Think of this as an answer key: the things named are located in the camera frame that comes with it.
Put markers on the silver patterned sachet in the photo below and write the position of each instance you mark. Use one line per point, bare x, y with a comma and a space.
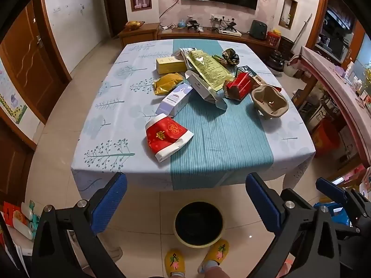
185, 51

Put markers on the dark wooden door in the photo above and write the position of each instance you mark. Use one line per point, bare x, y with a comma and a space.
114, 5

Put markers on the blue plastic stool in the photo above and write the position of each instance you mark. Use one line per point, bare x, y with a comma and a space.
337, 217

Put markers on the wall poster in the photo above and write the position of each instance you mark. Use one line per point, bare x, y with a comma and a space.
11, 98

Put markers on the small wooden side cabinet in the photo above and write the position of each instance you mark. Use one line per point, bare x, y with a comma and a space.
136, 36

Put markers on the pulp cup carrier tray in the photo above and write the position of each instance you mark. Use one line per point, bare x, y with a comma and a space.
268, 100

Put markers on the dark green toaster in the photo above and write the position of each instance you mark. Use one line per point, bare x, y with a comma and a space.
258, 29

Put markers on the purple white carton box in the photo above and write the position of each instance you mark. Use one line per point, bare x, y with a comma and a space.
174, 100

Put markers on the yellow embroidered slipper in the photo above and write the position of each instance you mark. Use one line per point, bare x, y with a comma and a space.
174, 262
214, 254

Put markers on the tall wall niche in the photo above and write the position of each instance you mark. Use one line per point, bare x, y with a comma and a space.
288, 13

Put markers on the wall power strip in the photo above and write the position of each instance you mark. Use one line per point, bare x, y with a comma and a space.
223, 17

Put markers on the white open carton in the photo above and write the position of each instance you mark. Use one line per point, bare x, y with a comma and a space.
203, 88

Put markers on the yellow round waste bin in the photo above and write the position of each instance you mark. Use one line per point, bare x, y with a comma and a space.
198, 226

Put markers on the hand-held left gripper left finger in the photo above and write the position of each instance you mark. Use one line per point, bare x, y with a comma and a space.
111, 199

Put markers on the brown wooden door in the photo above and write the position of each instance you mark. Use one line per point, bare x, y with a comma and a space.
11, 162
29, 63

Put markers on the red carton box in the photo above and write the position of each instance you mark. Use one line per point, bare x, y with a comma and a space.
239, 85

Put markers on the red gold-printed bag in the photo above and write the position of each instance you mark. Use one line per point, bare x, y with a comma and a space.
165, 134

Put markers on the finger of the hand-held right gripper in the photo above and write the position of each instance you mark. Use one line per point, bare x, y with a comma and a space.
330, 189

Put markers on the yellow-green foil bag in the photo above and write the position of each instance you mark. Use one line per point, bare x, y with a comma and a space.
211, 69

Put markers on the red plastic bucket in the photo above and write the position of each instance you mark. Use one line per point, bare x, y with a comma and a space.
324, 139

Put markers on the long wooden TV cabinet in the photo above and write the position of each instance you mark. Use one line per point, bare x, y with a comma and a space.
255, 42

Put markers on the gold foil bag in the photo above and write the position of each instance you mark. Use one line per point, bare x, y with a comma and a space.
166, 83

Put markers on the person's leg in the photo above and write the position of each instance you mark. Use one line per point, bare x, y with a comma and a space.
217, 272

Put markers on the black round pot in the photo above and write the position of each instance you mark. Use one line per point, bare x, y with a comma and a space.
275, 62

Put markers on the brown white small box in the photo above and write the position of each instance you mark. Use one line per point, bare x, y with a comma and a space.
258, 80

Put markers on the pink-covered counter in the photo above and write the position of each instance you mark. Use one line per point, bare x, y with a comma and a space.
333, 81

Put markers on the white set-top box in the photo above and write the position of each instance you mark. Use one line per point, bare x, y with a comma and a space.
229, 31

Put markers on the dark green packet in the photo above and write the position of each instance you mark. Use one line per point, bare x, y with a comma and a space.
246, 70

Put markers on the teal teapot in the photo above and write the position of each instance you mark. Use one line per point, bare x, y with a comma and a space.
181, 23

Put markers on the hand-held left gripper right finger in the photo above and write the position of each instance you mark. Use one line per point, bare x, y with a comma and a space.
262, 199

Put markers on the dark crumpled wrapper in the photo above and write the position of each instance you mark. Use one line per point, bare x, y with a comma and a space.
230, 56

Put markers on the white tablecloth table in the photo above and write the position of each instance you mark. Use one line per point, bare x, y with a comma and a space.
116, 92

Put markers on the white bucket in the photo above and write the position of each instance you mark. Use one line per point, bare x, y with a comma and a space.
289, 69

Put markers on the yellow carton box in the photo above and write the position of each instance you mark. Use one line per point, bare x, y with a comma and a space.
171, 65

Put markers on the red gift box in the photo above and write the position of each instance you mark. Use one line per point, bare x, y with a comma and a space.
273, 38

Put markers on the fruit bowl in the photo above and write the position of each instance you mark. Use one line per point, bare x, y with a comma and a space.
134, 25

